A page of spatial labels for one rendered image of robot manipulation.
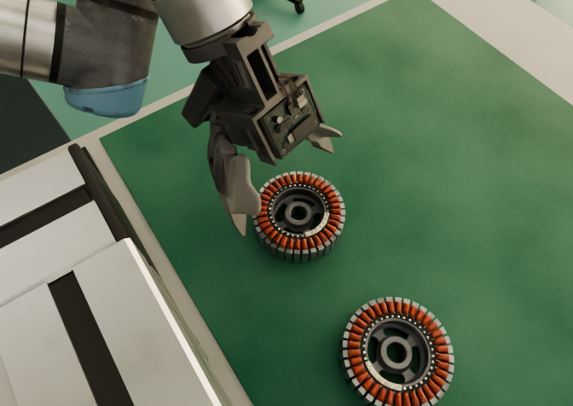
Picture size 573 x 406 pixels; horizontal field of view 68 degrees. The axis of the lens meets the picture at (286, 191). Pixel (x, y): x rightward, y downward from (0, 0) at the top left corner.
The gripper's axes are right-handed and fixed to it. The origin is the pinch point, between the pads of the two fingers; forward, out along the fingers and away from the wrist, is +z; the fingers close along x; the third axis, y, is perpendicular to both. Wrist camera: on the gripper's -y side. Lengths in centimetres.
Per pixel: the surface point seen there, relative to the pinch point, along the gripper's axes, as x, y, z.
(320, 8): 114, -114, 28
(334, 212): 2.5, 3.7, 4.5
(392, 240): 6.1, 7.9, 11.0
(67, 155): -17.4, 20.3, -24.0
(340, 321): -6.0, 9.2, 11.7
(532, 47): 50, 5, 10
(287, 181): 1.9, -2.3, 0.8
